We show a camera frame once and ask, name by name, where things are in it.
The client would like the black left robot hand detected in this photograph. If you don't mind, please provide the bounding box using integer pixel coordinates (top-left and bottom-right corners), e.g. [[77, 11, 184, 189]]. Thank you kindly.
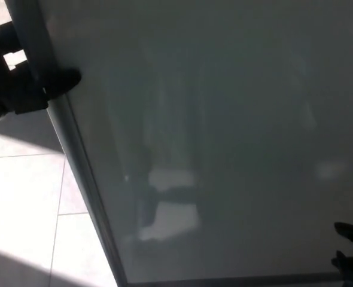
[[0, 22, 82, 130]]

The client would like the large whiteboard with grey frame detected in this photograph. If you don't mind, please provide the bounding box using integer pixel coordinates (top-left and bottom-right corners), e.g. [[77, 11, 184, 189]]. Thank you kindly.
[[11, 0, 353, 287]]

